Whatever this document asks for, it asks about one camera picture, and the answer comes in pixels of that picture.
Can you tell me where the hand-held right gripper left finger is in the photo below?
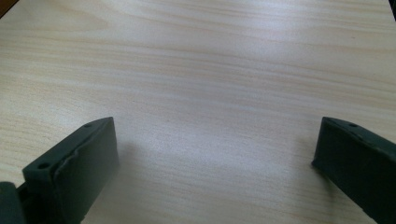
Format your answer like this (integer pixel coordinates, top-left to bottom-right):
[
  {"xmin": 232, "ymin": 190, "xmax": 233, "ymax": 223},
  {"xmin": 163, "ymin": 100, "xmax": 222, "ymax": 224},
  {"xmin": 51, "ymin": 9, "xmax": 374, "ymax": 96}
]
[{"xmin": 21, "ymin": 116, "xmax": 120, "ymax": 224}]

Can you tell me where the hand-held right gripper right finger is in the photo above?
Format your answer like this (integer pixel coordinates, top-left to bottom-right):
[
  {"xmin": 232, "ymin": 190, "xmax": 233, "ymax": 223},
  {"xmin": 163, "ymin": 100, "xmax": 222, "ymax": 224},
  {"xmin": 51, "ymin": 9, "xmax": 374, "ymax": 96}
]
[{"xmin": 311, "ymin": 116, "xmax": 396, "ymax": 224}]

